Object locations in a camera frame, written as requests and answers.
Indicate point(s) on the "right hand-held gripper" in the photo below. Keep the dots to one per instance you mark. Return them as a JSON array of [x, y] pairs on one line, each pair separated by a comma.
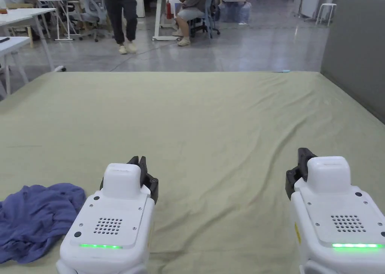
[[337, 214]]

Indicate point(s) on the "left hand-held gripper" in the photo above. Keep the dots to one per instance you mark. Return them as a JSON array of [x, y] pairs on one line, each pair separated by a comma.
[[111, 214]]

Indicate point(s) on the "bed with beige sheet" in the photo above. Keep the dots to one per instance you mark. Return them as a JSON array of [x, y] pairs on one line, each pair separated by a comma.
[[195, 120]]

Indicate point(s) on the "dark blue shirt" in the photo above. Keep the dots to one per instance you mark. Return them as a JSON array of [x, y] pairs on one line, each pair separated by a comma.
[[33, 220]]

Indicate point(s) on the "grey padded headboard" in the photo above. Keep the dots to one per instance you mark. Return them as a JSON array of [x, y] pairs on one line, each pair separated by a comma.
[[355, 51]]

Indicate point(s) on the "red fire extinguisher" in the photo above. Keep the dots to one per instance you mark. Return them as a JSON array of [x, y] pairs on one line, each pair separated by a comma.
[[170, 10]]

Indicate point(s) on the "blue plastic bag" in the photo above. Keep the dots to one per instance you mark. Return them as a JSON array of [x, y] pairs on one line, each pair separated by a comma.
[[240, 12]]

